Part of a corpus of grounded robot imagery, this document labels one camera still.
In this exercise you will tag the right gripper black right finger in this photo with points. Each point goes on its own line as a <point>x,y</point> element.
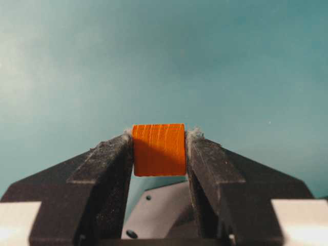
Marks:
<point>231,194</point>

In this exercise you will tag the orange wooden block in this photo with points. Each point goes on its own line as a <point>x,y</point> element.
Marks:
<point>159,150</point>

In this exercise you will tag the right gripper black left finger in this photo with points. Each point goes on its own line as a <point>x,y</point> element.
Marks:
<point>76,202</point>

